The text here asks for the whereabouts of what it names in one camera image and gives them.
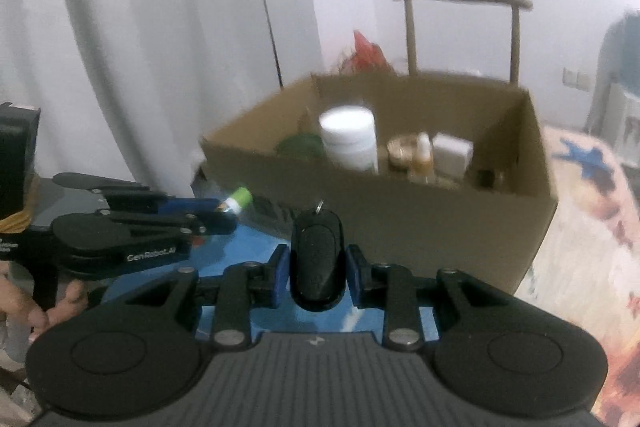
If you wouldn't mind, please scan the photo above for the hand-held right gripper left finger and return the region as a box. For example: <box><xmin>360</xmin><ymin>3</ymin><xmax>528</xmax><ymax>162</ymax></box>
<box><xmin>122</xmin><ymin>243</ymin><xmax>292</xmax><ymax>350</ymax></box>

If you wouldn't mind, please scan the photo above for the white plastic bottle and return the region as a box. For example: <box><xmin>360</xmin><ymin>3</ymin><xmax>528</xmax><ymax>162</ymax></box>
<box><xmin>318</xmin><ymin>106</ymin><xmax>380</xmax><ymax>174</ymax></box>

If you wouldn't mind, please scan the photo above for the wall socket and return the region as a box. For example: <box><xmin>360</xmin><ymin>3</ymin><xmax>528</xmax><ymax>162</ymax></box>
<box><xmin>562</xmin><ymin>67</ymin><xmax>592</xmax><ymax>90</ymax></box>

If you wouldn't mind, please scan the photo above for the green-capped white tube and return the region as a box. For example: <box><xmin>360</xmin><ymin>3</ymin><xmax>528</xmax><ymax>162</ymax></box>
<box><xmin>220</xmin><ymin>187</ymin><xmax>252</xmax><ymax>214</ymax></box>

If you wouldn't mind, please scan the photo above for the small white box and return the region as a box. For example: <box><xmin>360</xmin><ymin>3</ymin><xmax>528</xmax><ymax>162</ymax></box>
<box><xmin>431</xmin><ymin>133</ymin><xmax>475</xmax><ymax>180</ymax></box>

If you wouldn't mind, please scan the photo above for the white water dispenser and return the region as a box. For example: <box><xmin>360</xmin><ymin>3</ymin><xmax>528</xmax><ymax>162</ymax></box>
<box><xmin>585</xmin><ymin>79</ymin><xmax>640</xmax><ymax>152</ymax></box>

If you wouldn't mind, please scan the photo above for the blue water jug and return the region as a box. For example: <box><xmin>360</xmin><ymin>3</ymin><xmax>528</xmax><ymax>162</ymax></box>
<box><xmin>597</xmin><ymin>9</ymin><xmax>640</xmax><ymax>88</ymax></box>

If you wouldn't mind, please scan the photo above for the white curtain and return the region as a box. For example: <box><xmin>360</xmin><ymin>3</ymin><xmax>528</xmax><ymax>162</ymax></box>
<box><xmin>0</xmin><ymin>0</ymin><xmax>326</xmax><ymax>228</ymax></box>

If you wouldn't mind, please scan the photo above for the dark green ball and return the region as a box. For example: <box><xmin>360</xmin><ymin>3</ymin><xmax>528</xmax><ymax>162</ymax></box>
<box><xmin>275</xmin><ymin>134</ymin><xmax>326</xmax><ymax>158</ymax></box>

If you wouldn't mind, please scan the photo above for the red plastic bag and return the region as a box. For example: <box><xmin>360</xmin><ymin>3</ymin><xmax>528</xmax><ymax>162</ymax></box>
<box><xmin>337</xmin><ymin>29</ymin><xmax>396</xmax><ymax>75</ymax></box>

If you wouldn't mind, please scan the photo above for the black key fob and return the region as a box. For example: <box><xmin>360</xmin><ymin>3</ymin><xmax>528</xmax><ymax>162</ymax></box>
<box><xmin>290</xmin><ymin>199</ymin><xmax>346</xmax><ymax>312</ymax></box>

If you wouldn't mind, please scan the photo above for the person's left hand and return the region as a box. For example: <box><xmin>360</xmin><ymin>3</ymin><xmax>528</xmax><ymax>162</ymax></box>
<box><xmin>0</xmin><ymin>278</ymin><xmax>88</xmax><ymax>348</ymax></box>

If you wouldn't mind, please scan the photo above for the brown cardboard box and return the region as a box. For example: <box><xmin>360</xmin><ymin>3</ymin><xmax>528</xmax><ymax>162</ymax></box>
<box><xmin>200</xmin><ymin>71</ymin><xmax>560</xmax><ymax>295</ymax></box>

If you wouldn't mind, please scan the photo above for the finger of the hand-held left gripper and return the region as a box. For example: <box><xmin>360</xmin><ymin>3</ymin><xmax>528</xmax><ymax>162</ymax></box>
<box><xmin>100</xmin><ymin>208</ymin><xmax>240</xmax><ymax>241</ymax></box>
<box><xmin>90</xmin><ymin>186</ymin><xmax>223</xmax><ymax>216</ymax></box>

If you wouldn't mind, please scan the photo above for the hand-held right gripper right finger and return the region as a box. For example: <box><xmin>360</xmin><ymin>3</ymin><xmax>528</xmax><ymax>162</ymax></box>
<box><xmin>346</xmin><ymin>243</ymin><xmax>513</xmax><ymax>352</ymax></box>

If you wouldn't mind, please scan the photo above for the small amber and green bottle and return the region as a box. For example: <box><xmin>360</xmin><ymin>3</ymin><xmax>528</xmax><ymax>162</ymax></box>
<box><xmin>407</xmin><ymin>132</ymin><xmax>437</xmax><ymax>185</ymax></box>

